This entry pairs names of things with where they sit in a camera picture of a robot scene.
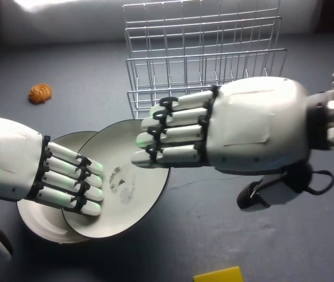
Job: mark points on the white plate with smudged centre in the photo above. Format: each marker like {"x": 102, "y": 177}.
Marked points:
{"x": 125, "y": 199}

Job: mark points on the orange swirl cookie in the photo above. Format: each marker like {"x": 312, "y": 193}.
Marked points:
{"x": 40, "y": 94}

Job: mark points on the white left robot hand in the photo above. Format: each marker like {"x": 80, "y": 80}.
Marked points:
{"x": 8, "y": 158}

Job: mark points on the yellow rectangular block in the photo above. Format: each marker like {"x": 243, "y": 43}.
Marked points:
{"x": 218, "y": 274}

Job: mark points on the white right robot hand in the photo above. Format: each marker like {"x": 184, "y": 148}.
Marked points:
{"x": 243, "y": 123}

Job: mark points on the white plate with dark rim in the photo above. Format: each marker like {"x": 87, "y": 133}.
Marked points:
{"x": 43, "y": 223}

